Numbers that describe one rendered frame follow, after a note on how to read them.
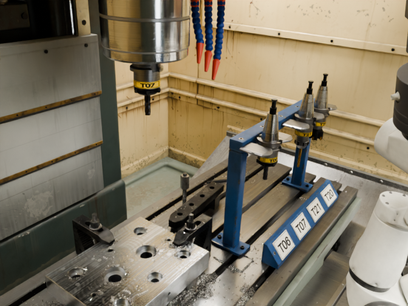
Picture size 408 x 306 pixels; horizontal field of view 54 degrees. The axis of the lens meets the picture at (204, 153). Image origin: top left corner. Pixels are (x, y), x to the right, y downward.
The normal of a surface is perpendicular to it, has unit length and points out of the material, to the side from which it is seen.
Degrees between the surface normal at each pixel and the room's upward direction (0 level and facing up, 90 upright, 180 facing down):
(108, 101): 90
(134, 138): 90
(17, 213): 90
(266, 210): 0
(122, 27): 90
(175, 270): 0
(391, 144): 106
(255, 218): 0
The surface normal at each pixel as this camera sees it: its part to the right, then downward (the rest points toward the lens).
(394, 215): -0.92, 0.04
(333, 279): 0.11, -0.94
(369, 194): -0.21, -0.69
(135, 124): 0.81, 0.28
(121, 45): -0.37, 0.39
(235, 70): -0.59, 0.29
